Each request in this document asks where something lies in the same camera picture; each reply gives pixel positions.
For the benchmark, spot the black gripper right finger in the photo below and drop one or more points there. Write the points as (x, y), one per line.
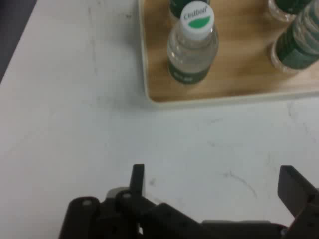
(294, 191)

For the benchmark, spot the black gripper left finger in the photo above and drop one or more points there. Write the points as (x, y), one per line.
(135, 179)

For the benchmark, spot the water bottle green label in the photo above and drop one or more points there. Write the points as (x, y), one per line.
(296, 49)
(193, 52)
(182, 7)
(280, 11)

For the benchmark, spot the wooden tray cream rim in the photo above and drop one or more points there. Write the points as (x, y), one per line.
(244, 74)

